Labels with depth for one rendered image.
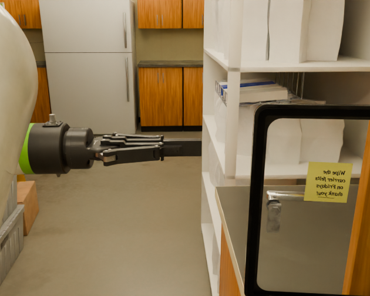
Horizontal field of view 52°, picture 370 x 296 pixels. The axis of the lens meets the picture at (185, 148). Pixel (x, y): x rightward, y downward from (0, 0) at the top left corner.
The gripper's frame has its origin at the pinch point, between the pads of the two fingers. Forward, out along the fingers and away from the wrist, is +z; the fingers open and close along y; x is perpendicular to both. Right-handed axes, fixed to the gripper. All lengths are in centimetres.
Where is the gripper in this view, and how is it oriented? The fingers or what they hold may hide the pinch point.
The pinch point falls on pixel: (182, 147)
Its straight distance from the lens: 69.1
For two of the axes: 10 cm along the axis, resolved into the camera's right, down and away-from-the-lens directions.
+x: 0.0, 9.5, 3.1
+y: -0.4, -3.1, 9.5
